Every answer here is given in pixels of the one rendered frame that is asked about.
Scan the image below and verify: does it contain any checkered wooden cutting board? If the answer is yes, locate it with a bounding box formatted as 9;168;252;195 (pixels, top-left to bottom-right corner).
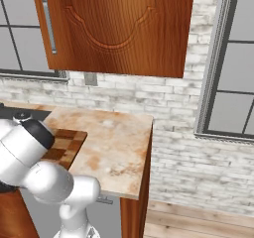
42;128;88;171

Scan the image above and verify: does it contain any wooden counter cabinet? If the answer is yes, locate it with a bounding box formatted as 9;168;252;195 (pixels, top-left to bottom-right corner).
0;122;154;238

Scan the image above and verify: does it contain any grey framed window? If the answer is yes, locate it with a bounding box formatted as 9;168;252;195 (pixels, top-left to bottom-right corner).
193;0;254;142
0;0;69;81

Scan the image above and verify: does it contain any black hob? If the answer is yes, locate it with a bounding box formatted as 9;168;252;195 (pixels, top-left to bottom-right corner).
0;102;53;123

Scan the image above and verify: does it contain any grey wall outlet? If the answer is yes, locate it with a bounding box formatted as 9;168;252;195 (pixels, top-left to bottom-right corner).
83;71;98;87

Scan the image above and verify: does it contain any wooden wall cupboard door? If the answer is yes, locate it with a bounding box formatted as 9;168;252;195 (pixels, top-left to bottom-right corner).
31;0;196;79

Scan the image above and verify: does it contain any silver drawer handle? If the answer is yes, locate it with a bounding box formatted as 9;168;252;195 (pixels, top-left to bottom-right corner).
95;196;114;205

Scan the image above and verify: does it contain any silver cupboard door handle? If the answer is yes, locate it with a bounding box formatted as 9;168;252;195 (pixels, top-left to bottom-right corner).
41;0;58;56

